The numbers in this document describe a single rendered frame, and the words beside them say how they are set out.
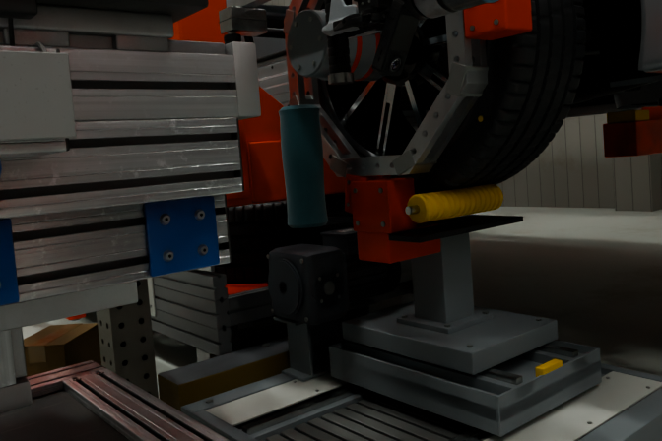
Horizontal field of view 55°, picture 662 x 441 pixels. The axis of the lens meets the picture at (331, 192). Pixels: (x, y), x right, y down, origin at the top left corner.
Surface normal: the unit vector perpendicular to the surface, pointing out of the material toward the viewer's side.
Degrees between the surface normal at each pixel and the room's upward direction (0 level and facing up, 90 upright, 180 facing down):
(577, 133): 90
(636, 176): 90
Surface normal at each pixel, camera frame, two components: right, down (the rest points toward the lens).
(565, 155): -0.77, 0.10
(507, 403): 0.62, 0.00
